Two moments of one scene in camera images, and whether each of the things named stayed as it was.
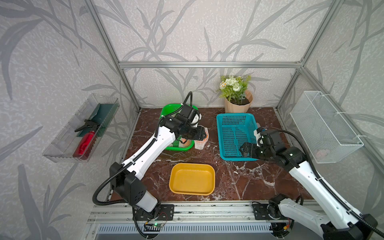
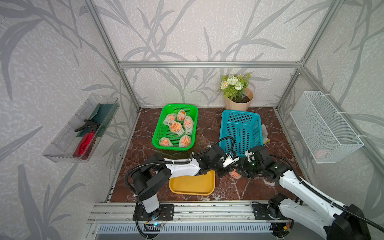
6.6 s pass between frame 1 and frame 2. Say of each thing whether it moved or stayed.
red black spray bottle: stayed
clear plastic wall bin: stayed
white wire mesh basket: stayed
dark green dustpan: stayed
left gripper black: moved
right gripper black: moved
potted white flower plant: stayed
